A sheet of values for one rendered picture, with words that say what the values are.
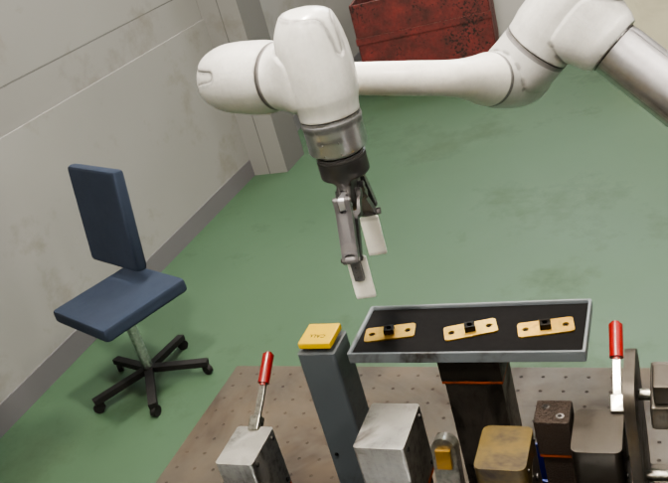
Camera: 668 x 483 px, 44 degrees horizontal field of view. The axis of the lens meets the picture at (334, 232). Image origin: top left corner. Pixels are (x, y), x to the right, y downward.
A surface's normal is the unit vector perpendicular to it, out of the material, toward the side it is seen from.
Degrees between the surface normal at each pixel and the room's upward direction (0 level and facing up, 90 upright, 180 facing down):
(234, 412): 0
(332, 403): 90
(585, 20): 78
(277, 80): 87
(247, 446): 0
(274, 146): 90
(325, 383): 90
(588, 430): 0
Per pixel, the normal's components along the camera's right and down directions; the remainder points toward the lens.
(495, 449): -0.25, -0.87
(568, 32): -0.40, 0.39
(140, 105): 0.91, -0.06
